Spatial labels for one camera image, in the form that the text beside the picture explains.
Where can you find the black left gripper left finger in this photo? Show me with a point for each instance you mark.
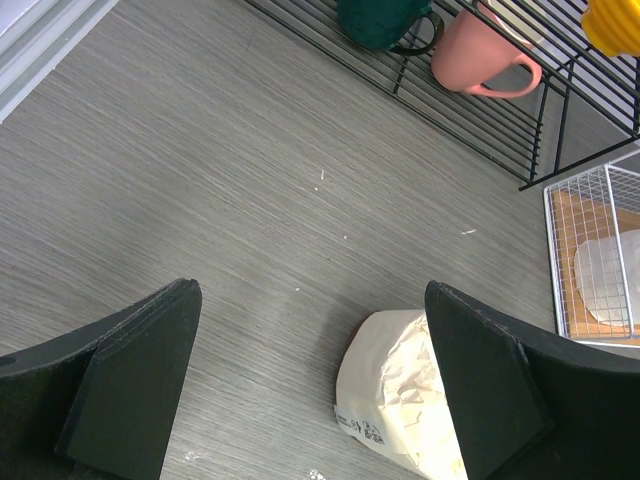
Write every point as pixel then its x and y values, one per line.
pixel 100 401

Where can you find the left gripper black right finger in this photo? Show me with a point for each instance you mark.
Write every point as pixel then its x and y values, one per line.
pixel 527 403

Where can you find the cream squashed paper towel roll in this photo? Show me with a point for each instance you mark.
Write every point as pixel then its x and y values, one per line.
pixel 390 395

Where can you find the white paper towel roll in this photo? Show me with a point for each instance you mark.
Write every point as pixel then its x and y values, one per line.
pixel 607 278

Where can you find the pink mug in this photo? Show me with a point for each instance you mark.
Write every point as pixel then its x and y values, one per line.
pixel 471 53

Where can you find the orange bowl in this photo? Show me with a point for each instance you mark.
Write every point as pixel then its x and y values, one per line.
pixel 612 26

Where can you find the dark green mug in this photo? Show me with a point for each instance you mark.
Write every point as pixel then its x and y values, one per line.
pixel 380 25

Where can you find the white wire wooden shelf unit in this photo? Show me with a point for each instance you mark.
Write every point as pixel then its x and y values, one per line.
pixel 592 223

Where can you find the black wire dish rack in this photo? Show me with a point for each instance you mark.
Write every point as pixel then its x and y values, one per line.
pixel 584 110

